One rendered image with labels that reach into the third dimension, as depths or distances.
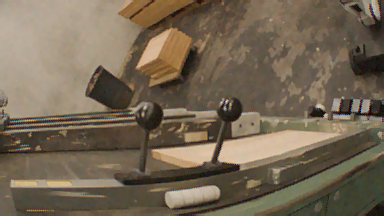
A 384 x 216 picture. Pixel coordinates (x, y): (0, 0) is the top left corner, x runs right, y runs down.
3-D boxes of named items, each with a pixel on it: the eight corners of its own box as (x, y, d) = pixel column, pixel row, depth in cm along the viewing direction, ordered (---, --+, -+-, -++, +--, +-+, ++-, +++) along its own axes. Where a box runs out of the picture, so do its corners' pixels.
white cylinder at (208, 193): (174, 211, 53) (221, 202, 57) (172, 194, 53) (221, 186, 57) (165, 206, 56) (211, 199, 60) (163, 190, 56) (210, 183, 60)
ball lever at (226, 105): (225, 176, 63) (250, 103, 57) (205, 180, 61) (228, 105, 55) (214, 163, 66) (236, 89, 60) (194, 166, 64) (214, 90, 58)
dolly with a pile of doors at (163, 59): (202, 43, 444) (173, 26, 426) (186, 83, 426) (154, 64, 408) (173, 55, 495) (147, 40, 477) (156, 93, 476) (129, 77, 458)
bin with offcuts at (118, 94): (139, 80, 548) (105, 60, 519) (126, 115, 530) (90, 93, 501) (125, 87, 590) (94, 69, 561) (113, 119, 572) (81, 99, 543)
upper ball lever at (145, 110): (157, 186, 57) (171, 109, 51) (134, 188, 56) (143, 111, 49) (146, 171, 60) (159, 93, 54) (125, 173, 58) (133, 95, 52)
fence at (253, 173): (367, 141, 89) (368, 129, 89) (15, 209, 43) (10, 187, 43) (358, 141, 93) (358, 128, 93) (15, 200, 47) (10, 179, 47)
